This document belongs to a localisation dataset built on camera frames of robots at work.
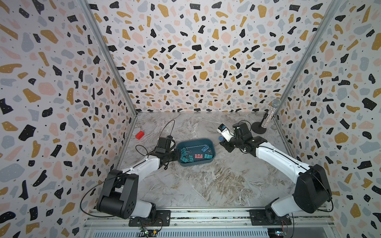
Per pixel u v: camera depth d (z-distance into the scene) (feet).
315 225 2.44
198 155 3.11
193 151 3.20
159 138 2.36
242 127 2.16
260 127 3.49
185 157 3.10
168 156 2.50
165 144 2.37
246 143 2.09
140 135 3.47
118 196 1.40
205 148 3.28
